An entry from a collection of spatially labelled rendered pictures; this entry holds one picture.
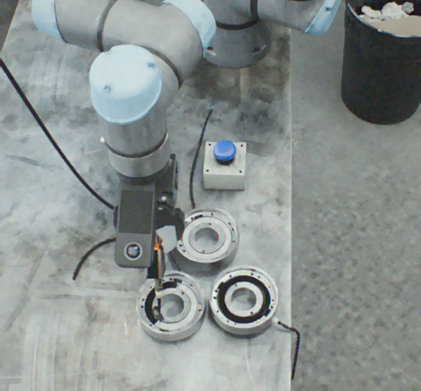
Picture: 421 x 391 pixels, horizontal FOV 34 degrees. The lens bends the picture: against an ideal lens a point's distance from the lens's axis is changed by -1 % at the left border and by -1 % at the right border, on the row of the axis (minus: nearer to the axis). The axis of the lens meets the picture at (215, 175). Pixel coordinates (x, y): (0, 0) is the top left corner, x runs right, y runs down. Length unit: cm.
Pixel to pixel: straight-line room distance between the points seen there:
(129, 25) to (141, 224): 24
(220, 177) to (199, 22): 42
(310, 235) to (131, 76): 144
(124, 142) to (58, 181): 50
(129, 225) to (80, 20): 25
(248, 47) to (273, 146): 22
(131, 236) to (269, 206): 40
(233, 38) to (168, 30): 58
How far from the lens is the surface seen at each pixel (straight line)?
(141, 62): 74
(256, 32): 139
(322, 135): 234
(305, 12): 126
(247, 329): 106
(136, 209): 86
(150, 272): 101
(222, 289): 109
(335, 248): 210
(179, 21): 82
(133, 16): 83
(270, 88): 137
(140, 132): 77
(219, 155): 117
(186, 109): 134
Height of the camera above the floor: 180
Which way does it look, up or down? 54 degrees down
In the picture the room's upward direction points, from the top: 3 degrees counter-clockwise
